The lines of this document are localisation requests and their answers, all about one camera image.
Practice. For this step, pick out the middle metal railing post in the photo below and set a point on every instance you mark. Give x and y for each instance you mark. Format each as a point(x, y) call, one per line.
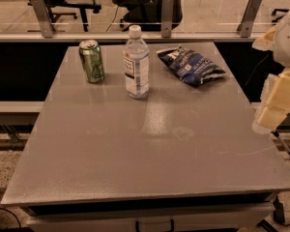
point(166, 18)

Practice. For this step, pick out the right metal railing post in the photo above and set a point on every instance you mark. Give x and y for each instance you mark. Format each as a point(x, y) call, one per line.
point(245, 27)

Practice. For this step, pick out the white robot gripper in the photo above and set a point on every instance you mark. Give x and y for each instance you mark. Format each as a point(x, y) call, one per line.
point(288, 45)

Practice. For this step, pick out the clear plastic water bottle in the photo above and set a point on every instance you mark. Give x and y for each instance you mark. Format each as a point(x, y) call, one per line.
point(136, 64)

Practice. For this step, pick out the blue chip bag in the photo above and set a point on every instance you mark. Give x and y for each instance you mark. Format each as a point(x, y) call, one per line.
point(189, 66)

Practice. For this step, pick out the metal railing post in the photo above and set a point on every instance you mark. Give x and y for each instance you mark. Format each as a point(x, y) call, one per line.
point(245, 27)
point(166, 18)
point(43, 18)

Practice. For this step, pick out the black office chair middle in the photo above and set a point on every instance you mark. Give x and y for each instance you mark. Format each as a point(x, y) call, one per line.
point(147, 14)

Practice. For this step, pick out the green soda can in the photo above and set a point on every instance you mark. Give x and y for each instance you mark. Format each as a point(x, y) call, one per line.
point(91, 58)

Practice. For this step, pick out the left metal railing post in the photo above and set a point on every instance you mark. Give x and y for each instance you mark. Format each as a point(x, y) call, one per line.
point(43, 18)

